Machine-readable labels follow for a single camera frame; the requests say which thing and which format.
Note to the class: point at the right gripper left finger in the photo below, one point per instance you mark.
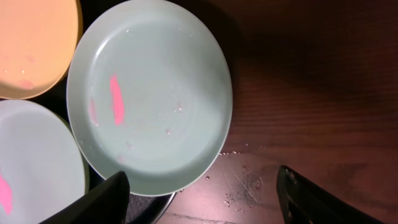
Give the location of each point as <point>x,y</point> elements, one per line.
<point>106,203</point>

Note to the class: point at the light green plate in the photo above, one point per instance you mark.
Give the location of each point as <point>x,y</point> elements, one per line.
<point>149,93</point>
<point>42,170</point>

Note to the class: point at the yellow round plate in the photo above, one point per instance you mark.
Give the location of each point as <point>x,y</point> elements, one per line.
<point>38,40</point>

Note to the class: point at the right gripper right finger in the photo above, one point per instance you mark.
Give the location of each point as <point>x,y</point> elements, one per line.
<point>302,201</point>

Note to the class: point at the light green plate front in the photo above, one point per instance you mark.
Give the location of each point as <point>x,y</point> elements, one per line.
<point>42,170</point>

